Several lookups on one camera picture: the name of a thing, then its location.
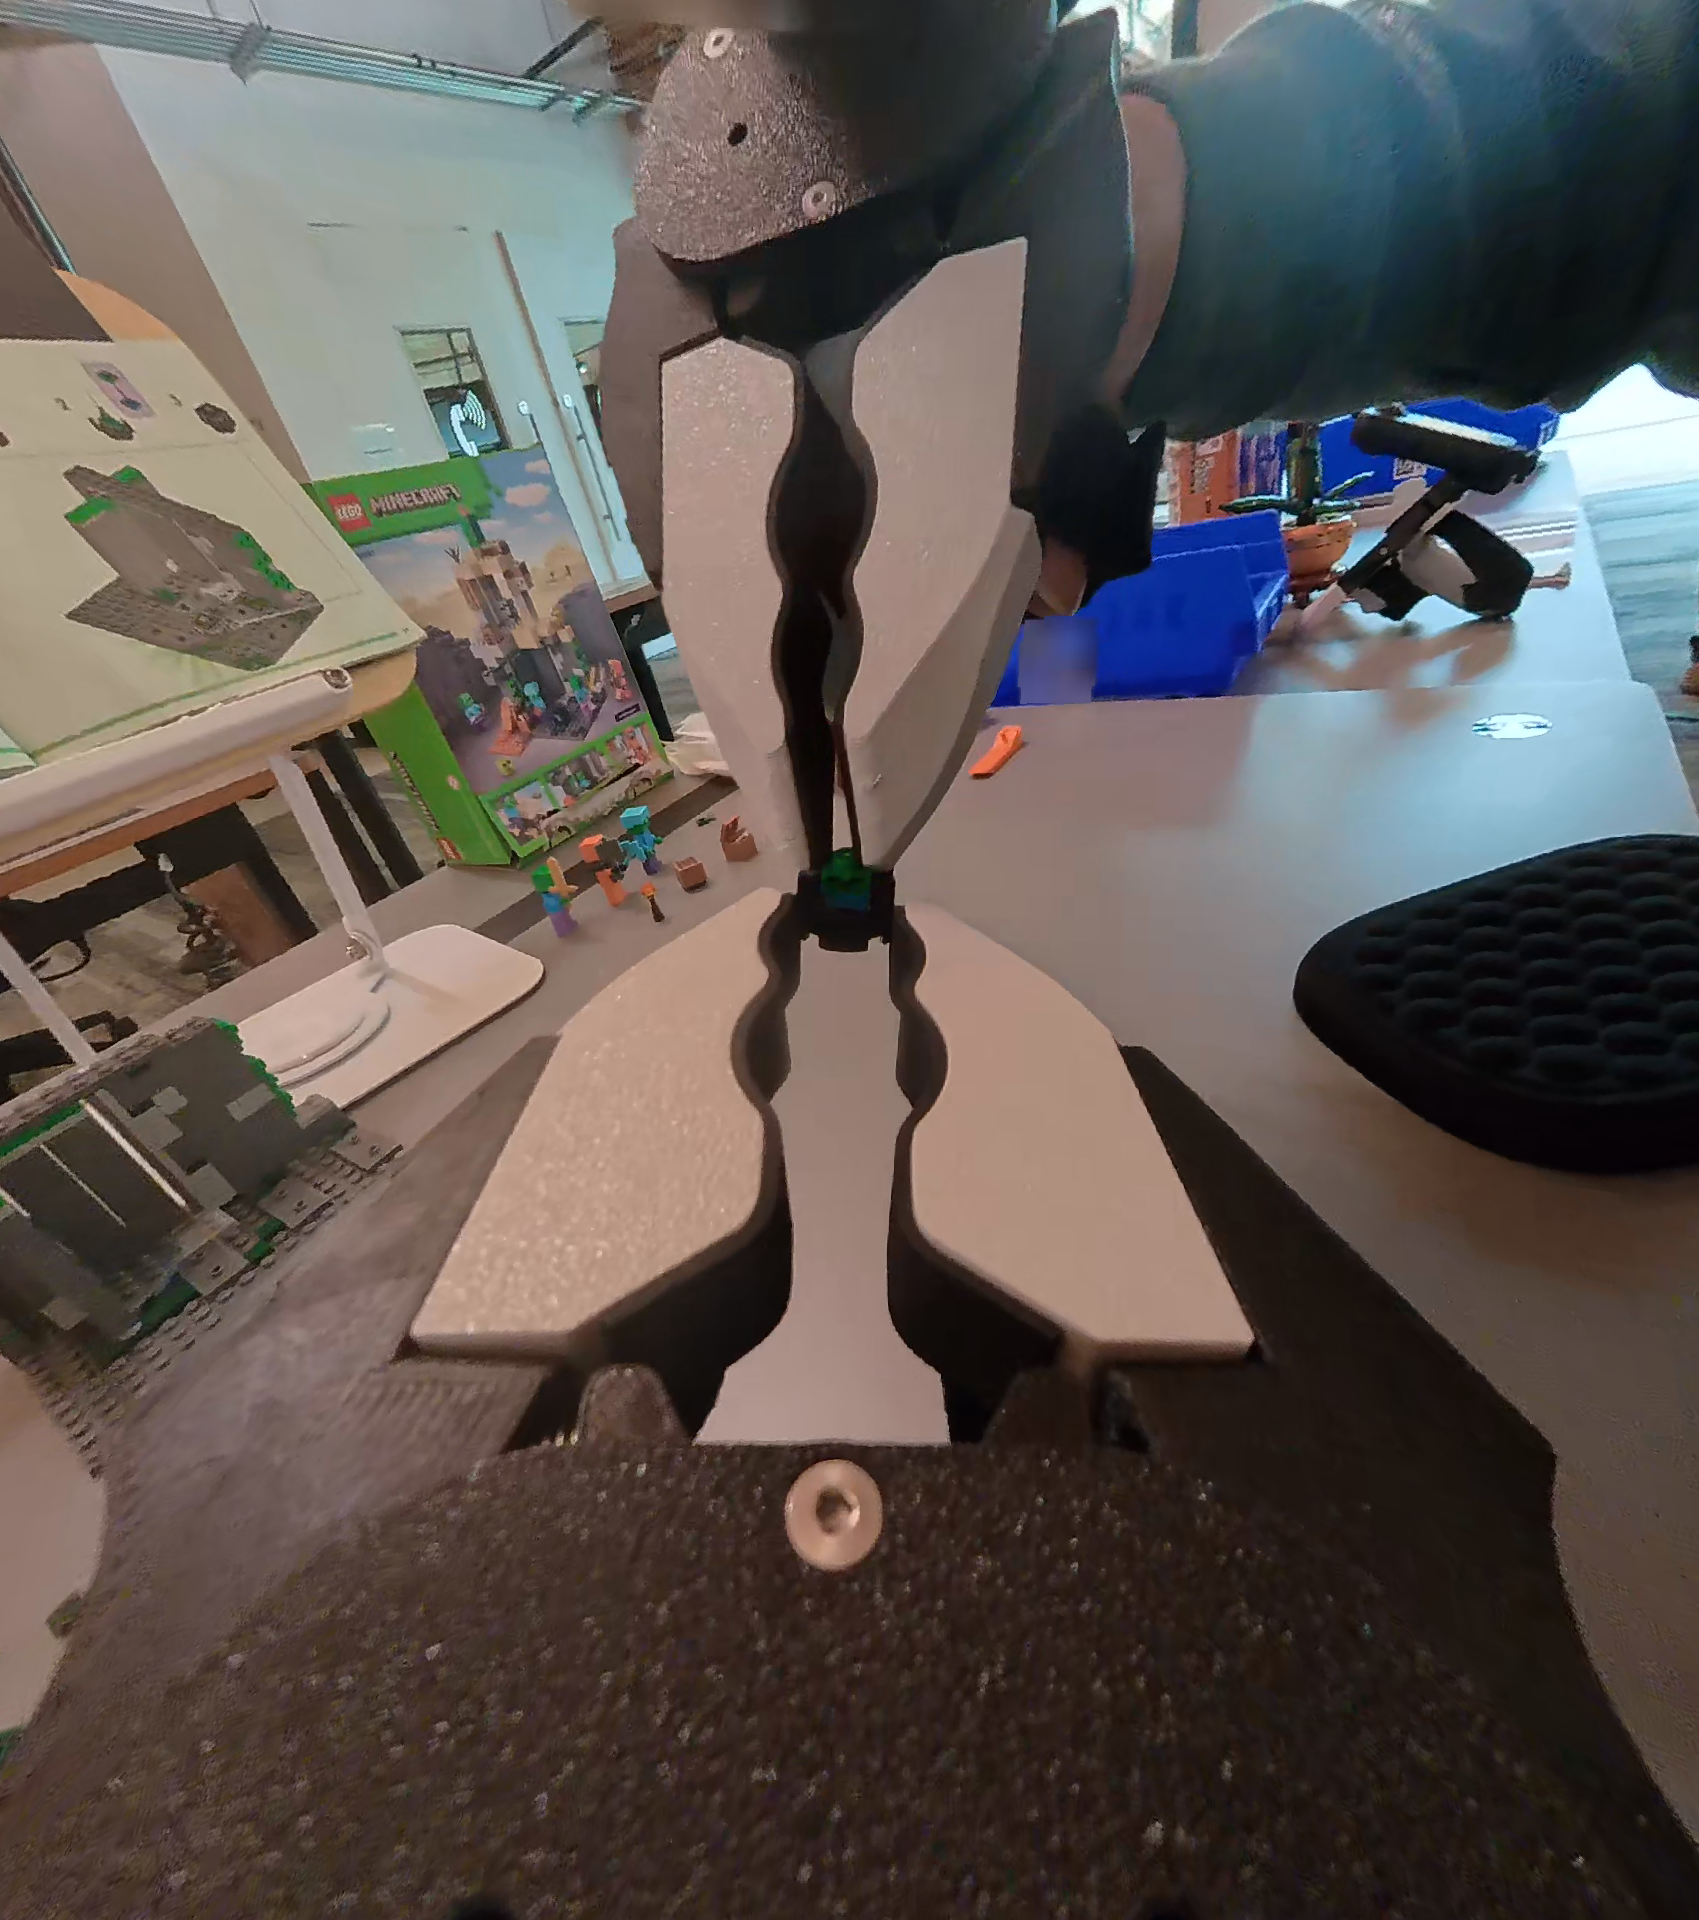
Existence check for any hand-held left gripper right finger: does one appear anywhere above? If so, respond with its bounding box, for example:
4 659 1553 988
888 896 1260 1374

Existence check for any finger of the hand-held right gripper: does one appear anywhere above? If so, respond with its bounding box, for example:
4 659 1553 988
822 235 1050 880
658 332 854 876

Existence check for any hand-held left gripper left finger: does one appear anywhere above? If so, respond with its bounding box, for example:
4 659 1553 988
408 889 794 1362

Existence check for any black small brick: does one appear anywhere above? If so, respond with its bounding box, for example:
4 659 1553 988
794 882 894 955

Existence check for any person's right forearm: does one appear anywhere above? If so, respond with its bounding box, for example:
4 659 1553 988
1126 0 1699 441

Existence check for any grey desk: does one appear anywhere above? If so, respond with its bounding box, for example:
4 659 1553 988
0 683 1699 1920

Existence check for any person's right hand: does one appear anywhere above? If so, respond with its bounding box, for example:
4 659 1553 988
1026 98 1194 623

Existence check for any white plastic bag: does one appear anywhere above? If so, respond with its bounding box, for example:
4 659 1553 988
666 709 750 786

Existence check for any green toy brick box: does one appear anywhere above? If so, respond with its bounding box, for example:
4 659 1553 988
306 444 678 870

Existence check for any orange printed box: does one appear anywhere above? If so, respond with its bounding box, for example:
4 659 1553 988
1168 432 1244 529

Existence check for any blue storage bin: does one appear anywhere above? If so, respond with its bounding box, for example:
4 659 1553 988
992 589 1260 711
1314 396 1563 501
1146 507 1296 703

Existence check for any glass panel with phone icon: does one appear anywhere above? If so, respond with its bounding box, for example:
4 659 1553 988
400 324 510 463

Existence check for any potted plant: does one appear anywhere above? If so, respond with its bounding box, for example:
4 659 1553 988
1246 417 1379 598

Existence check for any black honeycomb wrist rest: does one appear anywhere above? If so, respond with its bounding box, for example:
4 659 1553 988
1294 834 1699 1177

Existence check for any grey brick model on baseplate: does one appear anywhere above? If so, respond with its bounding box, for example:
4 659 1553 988
0 1017 414 1481

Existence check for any spare hand-held gripper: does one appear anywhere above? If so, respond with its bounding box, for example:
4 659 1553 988
1292 409 1535 624

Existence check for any green instruction booklet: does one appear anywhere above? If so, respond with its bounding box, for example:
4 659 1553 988
0 332 426 817

